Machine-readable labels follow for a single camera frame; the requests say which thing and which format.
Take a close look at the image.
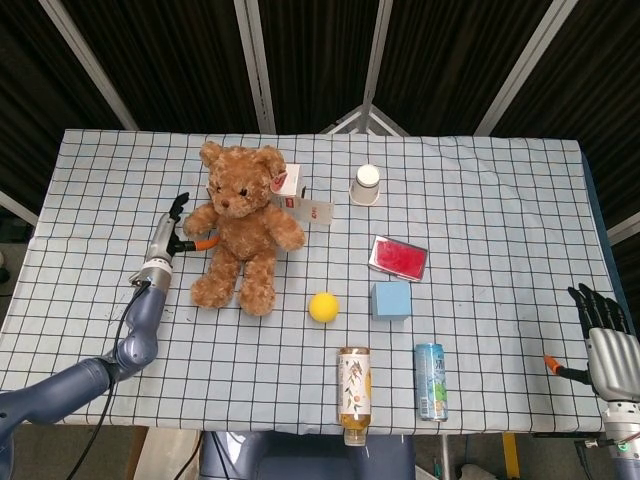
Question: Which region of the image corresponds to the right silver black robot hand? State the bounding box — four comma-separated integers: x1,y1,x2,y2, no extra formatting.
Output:
543,283,640,401

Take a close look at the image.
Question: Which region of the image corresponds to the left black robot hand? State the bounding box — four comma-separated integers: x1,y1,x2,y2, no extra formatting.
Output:
143,192,221,274

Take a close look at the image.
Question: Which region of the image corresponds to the brown plush teddy bear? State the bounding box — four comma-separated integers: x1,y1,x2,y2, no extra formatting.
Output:
182,141,307,316

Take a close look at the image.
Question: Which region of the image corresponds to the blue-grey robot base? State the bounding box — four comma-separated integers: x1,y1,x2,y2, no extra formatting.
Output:
198,430,417,480

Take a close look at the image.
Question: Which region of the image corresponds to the white cardboard box red print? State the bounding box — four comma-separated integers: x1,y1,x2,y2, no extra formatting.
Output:
205,163,307,200

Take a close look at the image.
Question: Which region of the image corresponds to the flat white box red logo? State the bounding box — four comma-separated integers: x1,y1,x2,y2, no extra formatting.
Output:
285,195,335,229

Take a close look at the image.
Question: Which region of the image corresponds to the yellow foam ball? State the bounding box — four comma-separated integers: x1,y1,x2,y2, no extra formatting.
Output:
308,292,342,326

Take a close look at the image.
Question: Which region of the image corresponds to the black pleated curtain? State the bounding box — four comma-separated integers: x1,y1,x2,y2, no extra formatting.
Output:
0,0,640,241

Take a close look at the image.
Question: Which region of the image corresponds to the light blue drink can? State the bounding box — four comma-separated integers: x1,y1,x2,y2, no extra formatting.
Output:
413,342,450,423

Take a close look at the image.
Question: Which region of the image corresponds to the white paper cup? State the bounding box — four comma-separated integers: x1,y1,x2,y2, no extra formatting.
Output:
348,163,381,206

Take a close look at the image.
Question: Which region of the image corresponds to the light blue checked tablecloth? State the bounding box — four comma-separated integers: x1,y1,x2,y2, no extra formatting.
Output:
0,128,624,435

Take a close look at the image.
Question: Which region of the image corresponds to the blue foam cube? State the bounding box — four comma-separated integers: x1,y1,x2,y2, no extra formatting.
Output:
369,280,414,322

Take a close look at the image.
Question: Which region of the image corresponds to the red ink stamp pad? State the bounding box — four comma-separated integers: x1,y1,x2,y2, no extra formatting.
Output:
367,234,429,284

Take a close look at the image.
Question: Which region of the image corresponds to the tea bottle floral label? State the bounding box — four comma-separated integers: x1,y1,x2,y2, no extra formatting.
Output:
335,346,374,447

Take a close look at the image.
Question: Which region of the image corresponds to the white metal frame bar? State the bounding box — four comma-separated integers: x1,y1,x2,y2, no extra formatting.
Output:
38,0,139,131
360,0,394,109
473,0,576,136
607,217,640,246
233,0,277,135
0,188,40,224

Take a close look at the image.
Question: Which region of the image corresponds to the yellow post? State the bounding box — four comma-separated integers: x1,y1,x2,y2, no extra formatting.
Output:
501,432,521,480

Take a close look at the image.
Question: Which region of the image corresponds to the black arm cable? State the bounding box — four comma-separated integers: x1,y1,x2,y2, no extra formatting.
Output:
79,282,151,480

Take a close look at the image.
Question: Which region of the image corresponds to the triangular metal frame bracket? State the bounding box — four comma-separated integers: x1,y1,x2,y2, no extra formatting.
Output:
319,102,411,136

